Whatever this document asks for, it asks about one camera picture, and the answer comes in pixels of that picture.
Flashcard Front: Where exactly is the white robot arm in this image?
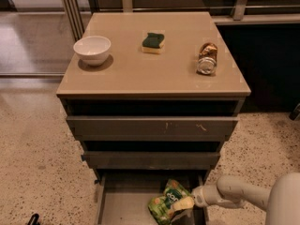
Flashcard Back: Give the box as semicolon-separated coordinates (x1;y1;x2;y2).
171;172;300;225

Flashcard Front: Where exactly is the white ceramic bowl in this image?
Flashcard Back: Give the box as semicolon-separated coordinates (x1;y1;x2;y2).
73;36;112;66

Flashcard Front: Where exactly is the dark object right edge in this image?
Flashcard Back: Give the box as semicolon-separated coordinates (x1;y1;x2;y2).
289;102;300;121

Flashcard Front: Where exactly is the middle grey drawer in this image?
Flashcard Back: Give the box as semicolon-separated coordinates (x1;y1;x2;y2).
82;151;219;170

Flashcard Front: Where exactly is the green yellow sponge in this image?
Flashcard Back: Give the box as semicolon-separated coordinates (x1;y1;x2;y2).
142;33;165;54

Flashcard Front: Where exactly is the bottom open grey drawer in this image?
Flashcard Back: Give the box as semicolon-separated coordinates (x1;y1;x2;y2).
96;171;203;225

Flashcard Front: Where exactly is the glass jar lying down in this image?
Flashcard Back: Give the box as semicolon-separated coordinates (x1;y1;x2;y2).
197;42;218;75

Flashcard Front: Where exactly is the green rice chip bag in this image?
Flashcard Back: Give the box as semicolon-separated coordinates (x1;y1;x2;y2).
148;179;191;225

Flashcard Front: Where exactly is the top grey drawer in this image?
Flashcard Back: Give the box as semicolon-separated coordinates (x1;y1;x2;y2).
67;116;238;142

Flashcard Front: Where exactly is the black object bottom left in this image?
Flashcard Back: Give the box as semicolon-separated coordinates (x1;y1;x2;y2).
27;214;40;225

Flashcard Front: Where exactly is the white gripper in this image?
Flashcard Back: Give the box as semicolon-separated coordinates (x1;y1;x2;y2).
171;185;220;211

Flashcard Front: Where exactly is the grey drawer cabinet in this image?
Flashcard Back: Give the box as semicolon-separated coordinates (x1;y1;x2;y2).
55;11;251;225

